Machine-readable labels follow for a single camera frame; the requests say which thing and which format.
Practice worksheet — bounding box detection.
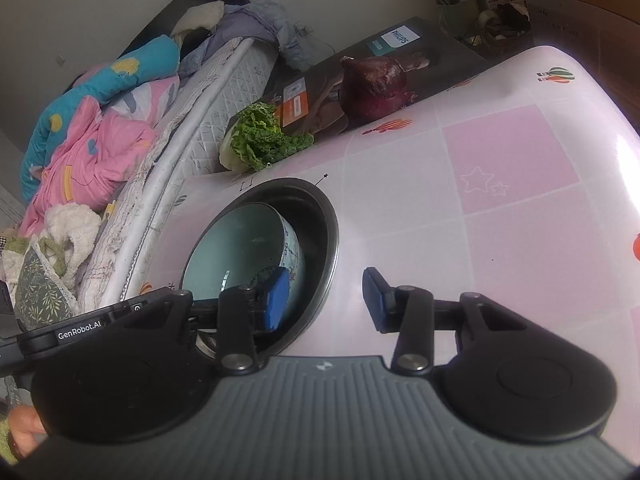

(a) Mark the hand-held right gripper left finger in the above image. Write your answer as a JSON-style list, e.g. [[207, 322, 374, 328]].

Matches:
[[125, 267, 291, 376]]

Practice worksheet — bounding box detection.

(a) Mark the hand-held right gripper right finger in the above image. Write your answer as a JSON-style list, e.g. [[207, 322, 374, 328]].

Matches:
[[362, 266, 528, 376]]

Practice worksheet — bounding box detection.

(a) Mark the blue-green ceramic bowl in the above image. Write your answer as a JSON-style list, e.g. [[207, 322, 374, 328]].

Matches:
[[182, 202, 306, 322]]

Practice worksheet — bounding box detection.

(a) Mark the steel bowl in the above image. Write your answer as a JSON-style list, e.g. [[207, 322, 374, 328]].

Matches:
[[182, 177, 341, 362]]

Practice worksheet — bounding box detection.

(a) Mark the person's left hand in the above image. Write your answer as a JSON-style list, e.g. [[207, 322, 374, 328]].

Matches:
[[10, 405, 47, 461]]

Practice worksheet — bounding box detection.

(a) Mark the green leaf-print pillow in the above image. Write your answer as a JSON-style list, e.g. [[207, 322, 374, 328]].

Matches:
[[14, 247, 82, 332]]

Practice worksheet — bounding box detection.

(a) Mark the white fluffy cloth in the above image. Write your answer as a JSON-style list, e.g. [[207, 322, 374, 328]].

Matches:
[[0, 202, 104, 287]]

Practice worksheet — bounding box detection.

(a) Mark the napa cabbage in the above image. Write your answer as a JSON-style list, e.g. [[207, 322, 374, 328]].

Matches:
[[219, 102, 315, 173]]

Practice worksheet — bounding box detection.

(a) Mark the white quilted mattress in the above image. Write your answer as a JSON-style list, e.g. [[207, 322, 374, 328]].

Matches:
[[74, 39, 282, 307]]

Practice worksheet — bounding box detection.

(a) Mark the pink quilt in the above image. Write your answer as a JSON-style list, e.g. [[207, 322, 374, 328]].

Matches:
[[19, 79, 182, 237]]

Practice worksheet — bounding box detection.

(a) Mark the red cabbage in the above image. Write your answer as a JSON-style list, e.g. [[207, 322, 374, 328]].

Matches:
[[338, 55, 409, 124]]

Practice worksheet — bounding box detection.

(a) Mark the dark appliance box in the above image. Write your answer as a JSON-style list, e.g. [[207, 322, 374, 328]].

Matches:
[[226, 15, 489, 137]]

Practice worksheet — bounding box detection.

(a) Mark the blue quilt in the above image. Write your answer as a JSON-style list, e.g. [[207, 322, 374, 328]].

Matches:
[[19, 34, 182, 202]]

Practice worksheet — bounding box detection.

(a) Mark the grey-purple cloth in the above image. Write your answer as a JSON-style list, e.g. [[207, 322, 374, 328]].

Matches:
[[171, 0, 314, 79]]

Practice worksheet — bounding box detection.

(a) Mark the dark bed headboard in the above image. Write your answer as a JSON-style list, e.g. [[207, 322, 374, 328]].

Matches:
[[121, 0, 252, 57]]

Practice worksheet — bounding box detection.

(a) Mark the cardboard box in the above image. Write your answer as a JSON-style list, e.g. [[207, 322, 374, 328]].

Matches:
[[524, 0, 640, 63]]

